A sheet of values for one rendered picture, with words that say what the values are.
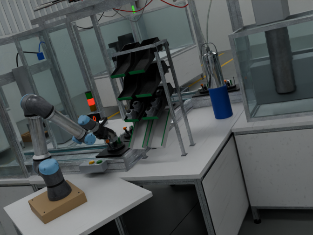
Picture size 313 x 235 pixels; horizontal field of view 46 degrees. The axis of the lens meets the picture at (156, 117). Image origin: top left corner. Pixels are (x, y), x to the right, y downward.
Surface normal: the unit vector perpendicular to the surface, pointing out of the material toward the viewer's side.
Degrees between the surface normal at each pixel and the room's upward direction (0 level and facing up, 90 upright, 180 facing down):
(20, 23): 90
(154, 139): 45
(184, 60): 90
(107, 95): 90
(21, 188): 90
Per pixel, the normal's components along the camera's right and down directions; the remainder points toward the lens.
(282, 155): -0.43, 0.35
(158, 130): -0.59, -0.40
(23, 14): 0.79, -0.06
